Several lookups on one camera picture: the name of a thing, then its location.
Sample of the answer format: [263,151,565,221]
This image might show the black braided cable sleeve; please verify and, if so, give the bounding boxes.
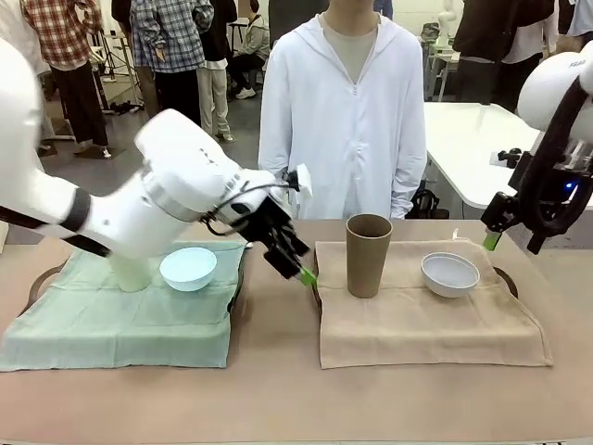
[518,73,593,254]

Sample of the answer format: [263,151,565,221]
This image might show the person in white hooded jacket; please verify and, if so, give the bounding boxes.
[258,0,428,222]

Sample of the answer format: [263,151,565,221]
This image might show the person's right forearm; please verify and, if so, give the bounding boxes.
[258,138,297,219]

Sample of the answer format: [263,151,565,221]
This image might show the person's left forearm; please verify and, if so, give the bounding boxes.
[391,138,428,220]

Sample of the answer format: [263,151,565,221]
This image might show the brown plastic tray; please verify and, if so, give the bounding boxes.
[312,249,518,321]

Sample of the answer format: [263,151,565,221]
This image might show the white background table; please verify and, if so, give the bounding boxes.
[423,101,593,210]

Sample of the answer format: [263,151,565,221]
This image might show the dark plastic tray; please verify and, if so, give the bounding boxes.
[29,240,249,321]

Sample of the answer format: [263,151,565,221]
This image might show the person in red plaid shirt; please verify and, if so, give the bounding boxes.
[22,0,110,161]

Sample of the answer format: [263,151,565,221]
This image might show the tall tan cup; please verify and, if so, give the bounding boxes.
[346,212,394,299]

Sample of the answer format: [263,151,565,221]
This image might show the person in blue plaid shirt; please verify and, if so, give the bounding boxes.
[129,0,208,126]

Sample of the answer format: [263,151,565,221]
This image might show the person in white coat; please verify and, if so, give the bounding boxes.
[0,0,52,80]

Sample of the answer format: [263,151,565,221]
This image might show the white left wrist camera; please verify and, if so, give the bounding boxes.
[277,163,314,198]

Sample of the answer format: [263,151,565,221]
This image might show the light blue bowl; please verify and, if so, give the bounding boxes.
[159,247,218,292]

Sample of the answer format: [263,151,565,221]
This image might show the person in dark jacket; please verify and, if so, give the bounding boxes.
[451,0,561,115]

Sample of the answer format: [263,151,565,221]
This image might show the green cloth mat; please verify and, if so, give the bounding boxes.
[0,239,254,372]

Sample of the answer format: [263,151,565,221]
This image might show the white bowl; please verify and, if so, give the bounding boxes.
[420,251,481,299]

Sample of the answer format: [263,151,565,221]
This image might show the beige cloth mat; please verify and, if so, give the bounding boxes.
[313,238,555,371]

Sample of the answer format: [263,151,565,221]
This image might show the tall pale green cup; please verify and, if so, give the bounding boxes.
[110,252,152,293]

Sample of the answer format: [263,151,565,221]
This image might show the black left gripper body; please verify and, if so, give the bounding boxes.
[231,194,297,245]

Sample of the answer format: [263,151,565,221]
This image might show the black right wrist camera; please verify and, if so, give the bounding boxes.
[490,146,534,186]

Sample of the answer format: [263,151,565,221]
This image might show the black chair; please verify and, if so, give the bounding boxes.
[406,187,451,220]

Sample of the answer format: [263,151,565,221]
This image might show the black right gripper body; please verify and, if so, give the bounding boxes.
[549,175,593,217]

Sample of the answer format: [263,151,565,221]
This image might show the person in white trousers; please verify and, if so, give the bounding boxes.
[196,0,238,143]

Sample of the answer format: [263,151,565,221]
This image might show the seated person in grey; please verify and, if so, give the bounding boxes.
[231,0,272,101]

